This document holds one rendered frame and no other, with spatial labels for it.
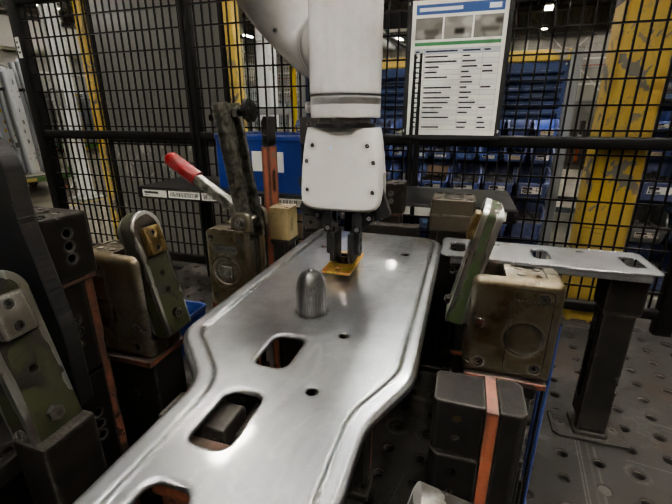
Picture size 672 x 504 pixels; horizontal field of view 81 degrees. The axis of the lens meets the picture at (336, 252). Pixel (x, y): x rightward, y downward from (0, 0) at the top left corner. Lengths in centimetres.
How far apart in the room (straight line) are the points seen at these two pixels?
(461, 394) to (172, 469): 21
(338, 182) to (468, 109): 60
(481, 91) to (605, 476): 77
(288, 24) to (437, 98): 54
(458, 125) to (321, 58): 60
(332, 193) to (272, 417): 28
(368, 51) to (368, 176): 13
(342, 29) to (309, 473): 40
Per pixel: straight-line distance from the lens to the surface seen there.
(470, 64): 103
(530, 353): 48
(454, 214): 74
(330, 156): 48
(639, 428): 89
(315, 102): 48
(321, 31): 48
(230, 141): 55
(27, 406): 35
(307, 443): 28
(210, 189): 59
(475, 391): 35
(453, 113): 103
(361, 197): 48
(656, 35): 113
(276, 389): 32
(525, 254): 66
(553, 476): 74
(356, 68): 47
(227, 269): 58
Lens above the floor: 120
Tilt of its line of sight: 19 degrees down
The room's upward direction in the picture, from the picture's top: straight up
